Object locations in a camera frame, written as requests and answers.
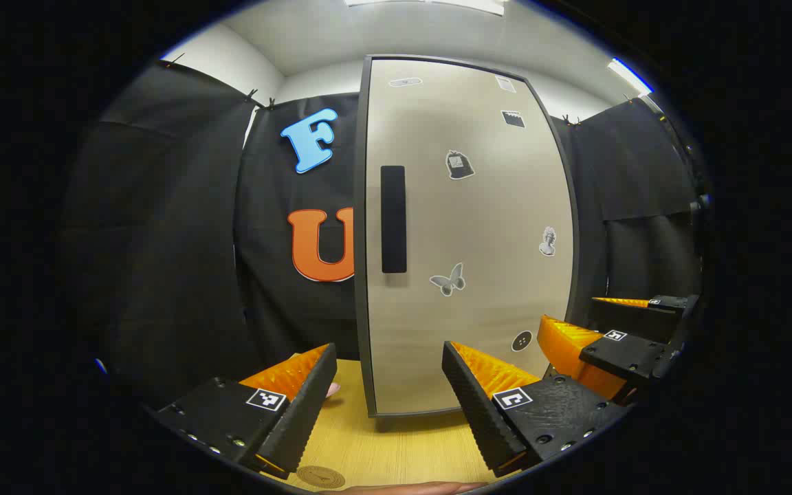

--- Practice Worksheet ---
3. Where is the black backdrop cloth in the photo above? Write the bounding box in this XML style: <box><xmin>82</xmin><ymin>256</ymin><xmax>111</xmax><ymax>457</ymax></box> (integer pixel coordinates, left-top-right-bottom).
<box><xmin>59</xmin><ymin>58</ymin><xmax>710</xmax><ymax>413</ymax></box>

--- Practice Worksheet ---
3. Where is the ceiling light panel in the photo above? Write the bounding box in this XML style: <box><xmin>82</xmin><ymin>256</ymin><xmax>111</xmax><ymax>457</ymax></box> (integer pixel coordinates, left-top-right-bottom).
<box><xmin>343</xmin><ymin>0</ymin><xmax>508</xmax><ymax>16</ymax></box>
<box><xmin>608</xmin><ymin>58</ymin><xmax>654</xmax><ymax>96</ymax></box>

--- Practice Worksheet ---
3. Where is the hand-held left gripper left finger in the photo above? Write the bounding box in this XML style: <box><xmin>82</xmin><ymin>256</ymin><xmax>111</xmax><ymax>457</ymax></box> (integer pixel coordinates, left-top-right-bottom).
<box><xmin>152</xmin><ymin>342</ymin><xmax>338</xmax><ymax>481</ymax></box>

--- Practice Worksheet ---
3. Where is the black door handle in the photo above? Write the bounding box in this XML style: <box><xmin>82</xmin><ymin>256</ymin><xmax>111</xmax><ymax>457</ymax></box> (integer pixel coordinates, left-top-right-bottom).
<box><xmin>380</xmin><ymin>165</ymin><xmax>408</xmax><ymax>274</ymax></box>

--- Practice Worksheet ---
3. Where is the grey cabinet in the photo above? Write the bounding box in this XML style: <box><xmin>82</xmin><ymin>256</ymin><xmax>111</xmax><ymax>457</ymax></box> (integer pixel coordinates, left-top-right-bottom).
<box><xmin>353</xmin><ymin>54</ymin><xmax>581</xmax><ymax>432</ymax></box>

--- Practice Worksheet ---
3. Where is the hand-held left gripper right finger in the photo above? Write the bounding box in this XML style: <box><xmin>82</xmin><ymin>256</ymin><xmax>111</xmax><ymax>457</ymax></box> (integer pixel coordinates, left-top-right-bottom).
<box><xmin>441</xmin><ymin>340</ymin><xmax>634</xmax><ymax>479</ymax></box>

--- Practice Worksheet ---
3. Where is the round brown coaster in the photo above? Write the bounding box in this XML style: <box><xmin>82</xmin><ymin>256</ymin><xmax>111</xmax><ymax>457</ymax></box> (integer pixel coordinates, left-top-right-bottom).
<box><xmin>297</xmin><ymin>465</ymin><xmax>346</xmax><ymax>491</ymax></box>

